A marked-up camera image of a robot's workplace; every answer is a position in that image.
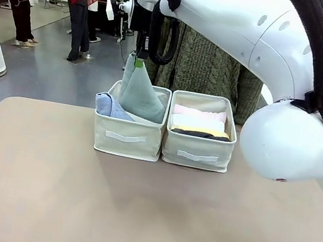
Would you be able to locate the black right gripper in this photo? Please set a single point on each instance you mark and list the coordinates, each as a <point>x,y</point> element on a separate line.
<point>144,42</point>

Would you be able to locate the pale grey-green towel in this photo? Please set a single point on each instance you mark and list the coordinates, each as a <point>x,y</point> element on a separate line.
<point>140,98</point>

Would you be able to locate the blue towel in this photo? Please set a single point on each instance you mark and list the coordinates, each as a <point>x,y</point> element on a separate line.
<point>105,104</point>

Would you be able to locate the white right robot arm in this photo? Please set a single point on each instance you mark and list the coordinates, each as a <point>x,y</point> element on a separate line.
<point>258,34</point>

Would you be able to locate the person in green sweater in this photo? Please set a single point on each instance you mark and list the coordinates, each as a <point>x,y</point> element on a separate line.
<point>202,65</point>

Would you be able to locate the pink rolled towel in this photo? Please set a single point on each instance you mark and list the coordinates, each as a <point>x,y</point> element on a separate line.
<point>197,112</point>

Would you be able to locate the white rolled towel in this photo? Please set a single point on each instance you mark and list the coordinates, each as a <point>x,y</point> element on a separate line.
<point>195,122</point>

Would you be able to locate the beige fabric box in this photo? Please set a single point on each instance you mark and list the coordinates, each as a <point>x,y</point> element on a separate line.
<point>122,145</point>
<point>197,147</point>

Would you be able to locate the yellow rolled towel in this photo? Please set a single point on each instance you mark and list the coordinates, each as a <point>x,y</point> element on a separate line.
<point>203,131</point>

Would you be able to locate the dark grey rolled towel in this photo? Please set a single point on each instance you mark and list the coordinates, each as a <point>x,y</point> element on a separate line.
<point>199,134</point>

